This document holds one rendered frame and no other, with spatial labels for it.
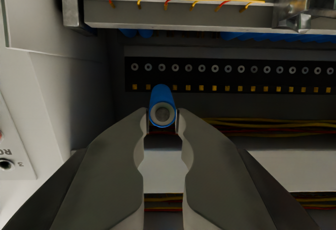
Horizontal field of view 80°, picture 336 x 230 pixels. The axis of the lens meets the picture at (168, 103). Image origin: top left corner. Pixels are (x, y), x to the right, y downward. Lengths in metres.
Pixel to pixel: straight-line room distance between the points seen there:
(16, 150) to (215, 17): 0.20
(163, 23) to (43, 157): 0.15
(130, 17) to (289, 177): 0.22
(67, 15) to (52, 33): 0.02
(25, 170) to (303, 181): 0.27
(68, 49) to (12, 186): 0.14
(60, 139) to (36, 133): 0.02
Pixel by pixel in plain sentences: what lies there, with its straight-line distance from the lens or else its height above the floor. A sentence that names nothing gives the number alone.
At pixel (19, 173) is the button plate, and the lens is 0.23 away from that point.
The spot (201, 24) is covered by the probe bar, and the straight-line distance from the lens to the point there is 0.18.
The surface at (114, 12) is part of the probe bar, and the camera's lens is 0.18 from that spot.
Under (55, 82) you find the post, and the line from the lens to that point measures 0.19.
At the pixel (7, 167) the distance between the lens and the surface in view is 0.22.
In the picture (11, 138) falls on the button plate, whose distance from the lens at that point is 0.20.
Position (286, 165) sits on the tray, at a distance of 0.25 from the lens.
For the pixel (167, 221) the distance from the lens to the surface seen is 0.46.
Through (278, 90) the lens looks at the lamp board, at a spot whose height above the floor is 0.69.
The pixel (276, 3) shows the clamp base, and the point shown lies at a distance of 0.19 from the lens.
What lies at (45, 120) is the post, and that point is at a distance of 0.18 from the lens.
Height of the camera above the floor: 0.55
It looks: 30 degrees up
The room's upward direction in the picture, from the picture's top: 178 degrees counter-clockwise
